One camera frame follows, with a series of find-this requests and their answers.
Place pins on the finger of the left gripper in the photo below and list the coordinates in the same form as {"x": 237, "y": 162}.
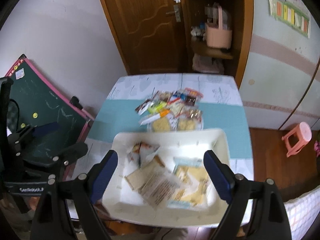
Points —
{"x": 69, "y": 155}
{"x": 40, "y": 131}

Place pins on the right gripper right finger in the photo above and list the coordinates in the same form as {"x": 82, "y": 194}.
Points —
{"x": 220, "y": 174}

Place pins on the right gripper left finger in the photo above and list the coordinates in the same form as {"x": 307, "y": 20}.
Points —
{"x": 101, "y": 174}

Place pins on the red white triangular snack packet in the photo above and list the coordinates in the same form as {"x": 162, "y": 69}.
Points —
{"x": 142, "y": 153}

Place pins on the clear bag printed text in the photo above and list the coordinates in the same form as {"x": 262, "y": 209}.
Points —
{"x": 160, "y": 188}

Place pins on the rice cake clear packet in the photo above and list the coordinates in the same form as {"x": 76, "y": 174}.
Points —
{"x": 163, "y": 125}

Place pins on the dark cake red-seal packet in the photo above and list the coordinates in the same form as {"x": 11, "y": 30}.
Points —
{"x": 192, "y": 96}

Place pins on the green snack packet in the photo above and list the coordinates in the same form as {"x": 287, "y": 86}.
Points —
{"x": 156, "y": 107}

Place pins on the red stripe barcode packet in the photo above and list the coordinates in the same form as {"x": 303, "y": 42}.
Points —
{"x": 175, "y": 106}

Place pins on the orange white long packet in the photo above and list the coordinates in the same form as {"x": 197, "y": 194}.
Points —
{"x": 153, "y": 117}

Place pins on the blue snack packet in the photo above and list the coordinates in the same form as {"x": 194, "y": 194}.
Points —
{"x": 180, "y": 95}

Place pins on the nut bar clear packet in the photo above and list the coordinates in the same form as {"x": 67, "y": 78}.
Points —
{"x": 162, "y": 96}

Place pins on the red candy clear packet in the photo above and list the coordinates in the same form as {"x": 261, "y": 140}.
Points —
{"x": 193, "y": 113}

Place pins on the white plastic tray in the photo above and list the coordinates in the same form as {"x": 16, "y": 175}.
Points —
{"x": 125, "y": 204}

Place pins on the pink plastic stool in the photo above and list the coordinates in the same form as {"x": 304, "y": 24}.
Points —
{"x": 302, "y": 134}

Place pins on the patterned teal tablecloth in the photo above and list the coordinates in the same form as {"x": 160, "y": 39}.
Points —
{"x": 223, "y": 129}

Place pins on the sliding wardrobe doors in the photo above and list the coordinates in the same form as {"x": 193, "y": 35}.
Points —
{"x": 280, "y": 87}

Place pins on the folded cloth stack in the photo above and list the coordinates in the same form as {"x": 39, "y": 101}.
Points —
{"x": 207, "y": 65}

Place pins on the pink basket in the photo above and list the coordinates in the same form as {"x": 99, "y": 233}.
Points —
{"x": 218, "y": 33}

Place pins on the brown wooden door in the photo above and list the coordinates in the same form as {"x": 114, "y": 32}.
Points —
{"x": 149, "y": 34}

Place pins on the wooden shelf unit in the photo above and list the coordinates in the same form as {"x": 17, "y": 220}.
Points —
{"x": 240, "y": 20}

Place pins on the green chalkboard pink frame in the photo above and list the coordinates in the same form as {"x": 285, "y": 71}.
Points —
{"x": 37, "y": 102}

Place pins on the wall poster chart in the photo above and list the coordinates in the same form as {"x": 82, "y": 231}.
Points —
{"x": 293, "y": 13}

